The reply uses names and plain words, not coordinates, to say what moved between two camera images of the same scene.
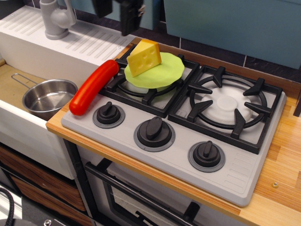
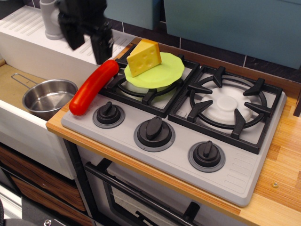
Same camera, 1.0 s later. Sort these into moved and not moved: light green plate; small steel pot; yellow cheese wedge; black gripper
Moved: black gripper
Not moved: light green plate; yellow cheese wedge; small steel pot
